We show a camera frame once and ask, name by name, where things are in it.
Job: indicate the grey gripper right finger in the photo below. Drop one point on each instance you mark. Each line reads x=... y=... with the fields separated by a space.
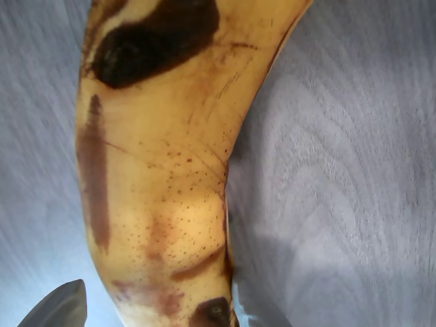
x=259 y=319

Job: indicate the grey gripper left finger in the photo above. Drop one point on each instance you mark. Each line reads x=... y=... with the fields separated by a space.
x=61 y=310

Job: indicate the spotted ripe yellow banana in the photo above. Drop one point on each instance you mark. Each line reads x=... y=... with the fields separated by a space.
x=163 y=153

